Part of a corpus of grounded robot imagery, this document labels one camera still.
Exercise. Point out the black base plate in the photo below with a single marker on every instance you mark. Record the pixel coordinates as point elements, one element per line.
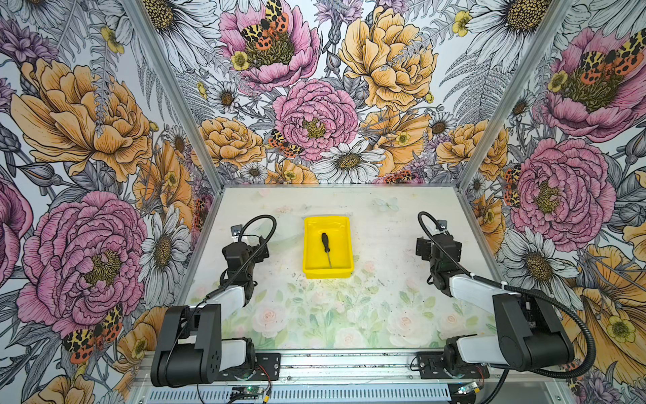
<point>262,364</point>
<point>436,365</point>

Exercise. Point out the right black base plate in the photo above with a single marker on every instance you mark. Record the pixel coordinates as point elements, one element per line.
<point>436,365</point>

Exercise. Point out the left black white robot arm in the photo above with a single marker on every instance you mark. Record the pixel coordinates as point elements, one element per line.
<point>191,349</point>

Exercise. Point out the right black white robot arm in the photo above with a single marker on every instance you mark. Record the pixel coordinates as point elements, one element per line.
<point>529,336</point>

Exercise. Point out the yellow plastic bin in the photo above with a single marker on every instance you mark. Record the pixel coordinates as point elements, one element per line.
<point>315,265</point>

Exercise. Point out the right aluminium frame post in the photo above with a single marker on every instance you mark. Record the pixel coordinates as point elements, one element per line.
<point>553,19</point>

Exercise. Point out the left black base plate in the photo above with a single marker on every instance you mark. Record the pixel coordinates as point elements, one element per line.
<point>262,364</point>

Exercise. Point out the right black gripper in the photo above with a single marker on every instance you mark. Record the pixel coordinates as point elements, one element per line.
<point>424,246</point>

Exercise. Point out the white slotted cable duct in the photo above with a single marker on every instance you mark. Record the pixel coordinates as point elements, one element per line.
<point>311,394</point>

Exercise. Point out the left green circuit board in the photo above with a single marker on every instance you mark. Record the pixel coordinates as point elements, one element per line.
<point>246,393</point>

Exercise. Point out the black handled screwdriver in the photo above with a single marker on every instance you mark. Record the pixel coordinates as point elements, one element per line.
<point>327,248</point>

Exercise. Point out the aluminium frame post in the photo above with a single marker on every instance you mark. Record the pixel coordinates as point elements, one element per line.
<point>141,21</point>
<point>553,19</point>

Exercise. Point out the aluminium mounting rail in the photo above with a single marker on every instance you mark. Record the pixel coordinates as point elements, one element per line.
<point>348,367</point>

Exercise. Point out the left aluminium frame post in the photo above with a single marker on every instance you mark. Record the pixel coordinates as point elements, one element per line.
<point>141,21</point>

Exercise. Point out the green circuit board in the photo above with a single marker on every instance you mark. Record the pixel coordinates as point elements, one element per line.
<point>466,389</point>
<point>246,393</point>

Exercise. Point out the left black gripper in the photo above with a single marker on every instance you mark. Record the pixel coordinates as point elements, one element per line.
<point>256,248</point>

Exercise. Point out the right green circuit board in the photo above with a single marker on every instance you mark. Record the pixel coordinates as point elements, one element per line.
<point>466,389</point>

